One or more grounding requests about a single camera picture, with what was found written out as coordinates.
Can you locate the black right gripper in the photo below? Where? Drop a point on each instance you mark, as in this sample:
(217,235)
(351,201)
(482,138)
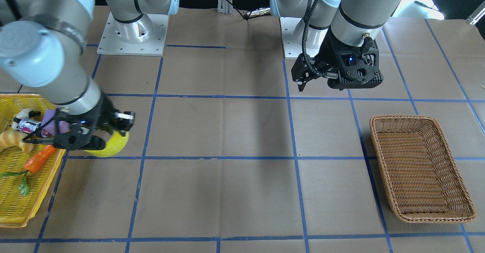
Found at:
(101,113)

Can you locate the orange toy carrot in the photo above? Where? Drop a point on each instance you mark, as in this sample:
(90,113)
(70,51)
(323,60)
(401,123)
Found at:
(36,162)

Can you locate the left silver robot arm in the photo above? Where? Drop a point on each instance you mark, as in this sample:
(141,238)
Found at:
(348,20)

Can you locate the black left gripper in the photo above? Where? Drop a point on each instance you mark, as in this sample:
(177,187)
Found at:
(329,55)

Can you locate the toy croissant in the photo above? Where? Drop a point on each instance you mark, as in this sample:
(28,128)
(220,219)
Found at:
(11,138)

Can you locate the brown paper table cover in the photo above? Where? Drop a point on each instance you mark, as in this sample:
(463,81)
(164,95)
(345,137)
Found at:
(226,156)

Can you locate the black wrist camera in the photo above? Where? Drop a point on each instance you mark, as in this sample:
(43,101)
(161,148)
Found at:
(301,73)

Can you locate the small printed bottle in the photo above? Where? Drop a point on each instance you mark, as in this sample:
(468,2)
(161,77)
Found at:
(31,126)

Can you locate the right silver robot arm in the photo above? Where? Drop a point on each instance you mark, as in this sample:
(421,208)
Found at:
(41,44)

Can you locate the brown wicker basket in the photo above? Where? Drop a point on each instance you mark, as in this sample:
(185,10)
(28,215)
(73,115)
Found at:
(419,174)

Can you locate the yellow tape roll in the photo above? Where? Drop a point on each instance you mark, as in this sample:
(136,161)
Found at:
(114,145)

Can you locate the yellow plastic basket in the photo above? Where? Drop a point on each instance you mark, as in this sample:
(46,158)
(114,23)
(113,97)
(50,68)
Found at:
(21,195)

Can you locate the panda toy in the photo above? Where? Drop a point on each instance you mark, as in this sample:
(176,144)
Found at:
(23,114)

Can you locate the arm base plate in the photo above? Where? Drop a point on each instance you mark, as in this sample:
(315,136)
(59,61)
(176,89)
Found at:
(291,35)
(145,37)

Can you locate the purple cube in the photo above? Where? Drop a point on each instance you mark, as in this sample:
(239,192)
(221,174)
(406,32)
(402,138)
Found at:
(51,128)

